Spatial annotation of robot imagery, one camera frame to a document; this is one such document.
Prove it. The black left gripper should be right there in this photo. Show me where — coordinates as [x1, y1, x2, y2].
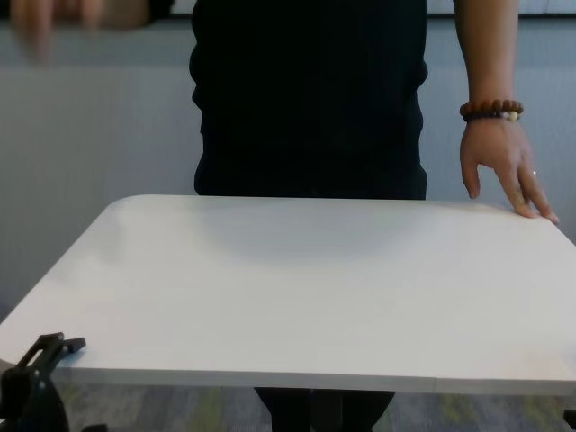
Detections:
[0, 331, 110, 432]

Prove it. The white rolling pedestal table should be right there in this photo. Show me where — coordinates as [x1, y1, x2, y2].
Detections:
[0, 193, 576, 398]

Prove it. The person left forearm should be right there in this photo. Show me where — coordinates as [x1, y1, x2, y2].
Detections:
[454, 0, 519, 107]

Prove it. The person left hand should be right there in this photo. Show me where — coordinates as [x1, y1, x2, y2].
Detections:
[458, 119, 561, 226]

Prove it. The person right hand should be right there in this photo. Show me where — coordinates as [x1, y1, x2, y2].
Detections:
[9, 0, 110, 62]

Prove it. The person torso in black clothes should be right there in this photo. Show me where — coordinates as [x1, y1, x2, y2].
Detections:
[188, 0, 429, 432]

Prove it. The dark blue bead bracelet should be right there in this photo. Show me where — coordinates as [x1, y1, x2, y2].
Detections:
[463, 111, 524, 124]

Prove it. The brown wooden bead bracelet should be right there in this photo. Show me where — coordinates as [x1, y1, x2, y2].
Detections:
[458, 99, 526, 120]

